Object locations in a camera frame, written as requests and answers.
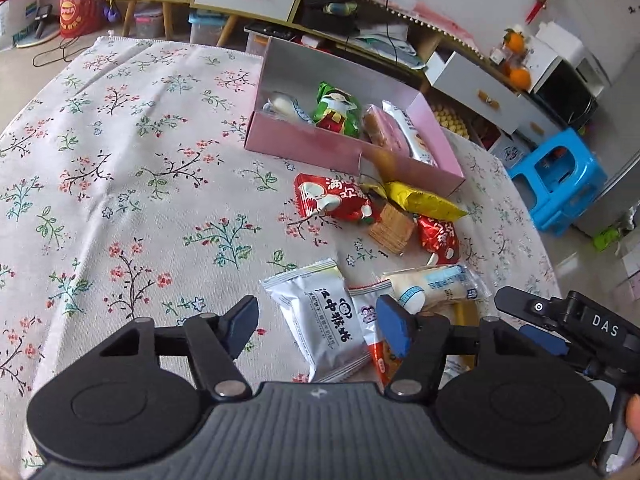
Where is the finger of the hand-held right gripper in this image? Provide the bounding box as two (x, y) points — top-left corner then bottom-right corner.
(519, 324), (571, 360)
(494, 286), (568, 333)

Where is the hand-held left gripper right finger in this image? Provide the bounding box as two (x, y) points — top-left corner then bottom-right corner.
(376, 294), (536, 402)

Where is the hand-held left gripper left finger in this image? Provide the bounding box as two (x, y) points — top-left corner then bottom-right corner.
(102, 295), (260, 403)

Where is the white red cartoon snack packet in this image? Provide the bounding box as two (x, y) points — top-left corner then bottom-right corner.
(347, 280), (426, 396)

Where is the gold snack packet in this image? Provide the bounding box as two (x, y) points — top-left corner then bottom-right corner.
(450, 305), (483, 376)

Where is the white blue bread packet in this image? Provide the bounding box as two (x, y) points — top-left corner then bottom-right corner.
(380, 262), (493, 316)

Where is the white grey biscuit packet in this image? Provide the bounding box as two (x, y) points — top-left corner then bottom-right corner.
(261, 258), (373, 385)

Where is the clear cracker packet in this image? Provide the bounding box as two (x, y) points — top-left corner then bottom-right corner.
(369, 202), (418, 256)

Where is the small red snack packet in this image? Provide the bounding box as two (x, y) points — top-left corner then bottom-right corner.
(415, 214), (460, 266)

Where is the yellow snack packet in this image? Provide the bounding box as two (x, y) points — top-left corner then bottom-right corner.
(382, 181), (470, 222)

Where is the large red snack packet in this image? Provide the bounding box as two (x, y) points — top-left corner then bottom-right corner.
(292, 172), (381, 223)

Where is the pink cardboard box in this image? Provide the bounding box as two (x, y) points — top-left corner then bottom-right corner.
(244, 36), (466, 197)

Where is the person's right hand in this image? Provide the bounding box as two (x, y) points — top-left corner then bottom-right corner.
(624, 394), (640, 456)

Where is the floral tablecloth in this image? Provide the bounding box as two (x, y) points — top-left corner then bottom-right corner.
(0, 35), (563, 480)

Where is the white cartoon carton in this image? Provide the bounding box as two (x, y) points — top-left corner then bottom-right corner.
(492, 137), (526, 168)

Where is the blue plastic stool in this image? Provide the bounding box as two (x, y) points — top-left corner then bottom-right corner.
(507, 127), (608, 236)

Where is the long white snack packet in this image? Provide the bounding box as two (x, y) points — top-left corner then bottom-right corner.
(382, 101), (440, 168)

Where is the pink cake packet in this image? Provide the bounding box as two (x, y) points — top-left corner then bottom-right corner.
(361, 104), (411, 158)

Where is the yellow egg tray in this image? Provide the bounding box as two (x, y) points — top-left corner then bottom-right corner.
(430, 102), (471, 138)

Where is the small white blue bun packet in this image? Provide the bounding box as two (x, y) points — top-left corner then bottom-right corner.
(262, 91), (316, 125)

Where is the green cartoon snack packet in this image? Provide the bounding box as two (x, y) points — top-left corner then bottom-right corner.
(312, 81), (362, 138)

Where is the white microwave oven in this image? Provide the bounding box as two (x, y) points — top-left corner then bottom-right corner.
(530, 22), (612, 127)

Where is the white storage box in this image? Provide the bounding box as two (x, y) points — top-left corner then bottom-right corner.
(245, 22), (296, 56)

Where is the stack of papers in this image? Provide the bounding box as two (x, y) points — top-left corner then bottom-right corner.
(350, 25), (426, 68)

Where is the clear storage box blue lid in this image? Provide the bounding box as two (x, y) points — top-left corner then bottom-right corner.
(189, 9), (226, 46)

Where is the clear storage box pink lid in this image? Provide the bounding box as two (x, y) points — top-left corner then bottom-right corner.
(134, 5), (163, 40)

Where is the red gift bag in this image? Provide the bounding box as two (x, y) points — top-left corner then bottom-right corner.
(59, 0), (108, 38)

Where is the black device on white stand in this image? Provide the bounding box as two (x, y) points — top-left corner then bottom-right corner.
(17, 4), (60, 48)

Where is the white shopping bag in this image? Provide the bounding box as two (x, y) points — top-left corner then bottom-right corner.
(0, 0), (43, 51)

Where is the black power cable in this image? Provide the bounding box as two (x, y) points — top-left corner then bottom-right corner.
(362, 0), (401, 56)

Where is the black floor cable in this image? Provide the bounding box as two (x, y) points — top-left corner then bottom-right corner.
(32, 35), (101, 68)

